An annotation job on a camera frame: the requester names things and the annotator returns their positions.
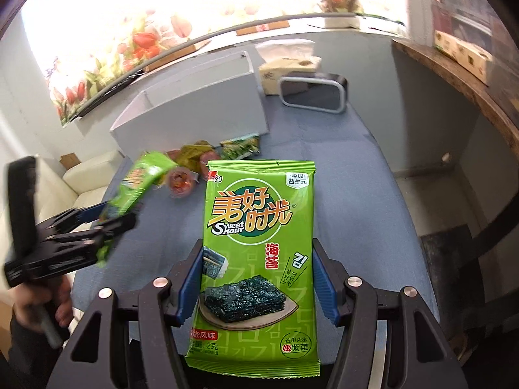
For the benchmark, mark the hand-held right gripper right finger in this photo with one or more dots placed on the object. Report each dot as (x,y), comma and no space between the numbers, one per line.
(324,287)

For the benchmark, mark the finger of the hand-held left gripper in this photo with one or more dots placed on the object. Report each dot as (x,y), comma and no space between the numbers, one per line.
(117,225)
(87,213)

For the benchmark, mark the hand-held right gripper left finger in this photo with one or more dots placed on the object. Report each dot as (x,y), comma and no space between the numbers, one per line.
(187,287)

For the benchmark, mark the large green seaweed snack packet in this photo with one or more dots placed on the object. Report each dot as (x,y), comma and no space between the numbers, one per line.
(259,219)

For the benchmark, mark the olive green snack packet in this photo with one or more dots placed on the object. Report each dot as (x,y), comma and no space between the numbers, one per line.
(192,154)

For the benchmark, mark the white cardboard box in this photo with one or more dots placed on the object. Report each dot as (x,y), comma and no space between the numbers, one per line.
(194,125)

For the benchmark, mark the person's left forearm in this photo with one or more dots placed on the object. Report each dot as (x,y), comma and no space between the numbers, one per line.
(28,352)

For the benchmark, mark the person's left hand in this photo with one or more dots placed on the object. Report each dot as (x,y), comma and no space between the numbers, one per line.
(63,304)

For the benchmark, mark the cream sofa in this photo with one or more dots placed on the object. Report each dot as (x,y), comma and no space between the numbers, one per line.
(93,174)

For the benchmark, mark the brown cardboard piece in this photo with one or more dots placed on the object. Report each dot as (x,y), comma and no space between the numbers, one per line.
(69,159)

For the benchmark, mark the red jelly cup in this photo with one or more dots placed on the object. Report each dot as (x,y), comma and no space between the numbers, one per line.
(180,180)

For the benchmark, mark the red snack packet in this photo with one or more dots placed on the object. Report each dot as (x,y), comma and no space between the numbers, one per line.
(211,156)

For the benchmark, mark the blue tablecloth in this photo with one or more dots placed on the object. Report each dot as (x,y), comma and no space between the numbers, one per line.
(365,178)

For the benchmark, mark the dark floor mat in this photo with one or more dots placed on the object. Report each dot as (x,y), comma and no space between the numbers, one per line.
(450,283)

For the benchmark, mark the small green seaweed packet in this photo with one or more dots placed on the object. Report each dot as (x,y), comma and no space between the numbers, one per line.
(239,148)

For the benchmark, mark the tulip window blind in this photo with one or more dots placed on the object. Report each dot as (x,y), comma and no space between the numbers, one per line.
(121,48)

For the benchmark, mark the black desk clock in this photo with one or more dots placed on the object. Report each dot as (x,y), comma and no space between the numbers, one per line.
(308,91)

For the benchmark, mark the beige tissue pack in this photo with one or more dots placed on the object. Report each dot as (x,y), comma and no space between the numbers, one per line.
(282,72)

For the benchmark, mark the brown stone counter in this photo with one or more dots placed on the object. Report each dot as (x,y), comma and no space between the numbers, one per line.
(466,85)

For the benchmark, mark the white oblong windowsill object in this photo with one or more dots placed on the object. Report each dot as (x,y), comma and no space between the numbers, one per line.
(342,21)

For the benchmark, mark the beige printed tissue box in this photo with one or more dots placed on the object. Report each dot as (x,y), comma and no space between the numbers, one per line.
(462,53)

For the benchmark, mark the white wall fitting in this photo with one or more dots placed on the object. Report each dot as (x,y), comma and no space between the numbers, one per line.
(446,156)

